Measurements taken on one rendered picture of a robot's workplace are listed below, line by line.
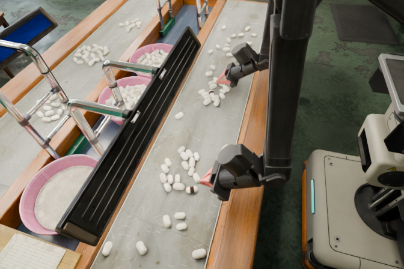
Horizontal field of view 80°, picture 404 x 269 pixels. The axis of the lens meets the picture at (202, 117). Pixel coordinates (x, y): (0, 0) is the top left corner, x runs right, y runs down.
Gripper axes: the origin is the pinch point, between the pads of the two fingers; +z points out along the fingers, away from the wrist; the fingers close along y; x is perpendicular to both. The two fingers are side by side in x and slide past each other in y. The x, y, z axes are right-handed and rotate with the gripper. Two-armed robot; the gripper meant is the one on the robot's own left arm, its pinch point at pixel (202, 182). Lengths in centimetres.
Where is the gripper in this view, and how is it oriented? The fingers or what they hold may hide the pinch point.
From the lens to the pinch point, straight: 75.6
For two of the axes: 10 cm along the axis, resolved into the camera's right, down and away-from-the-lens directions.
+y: -3.0, 7.3, -6.1
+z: -7.0, 2.6, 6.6
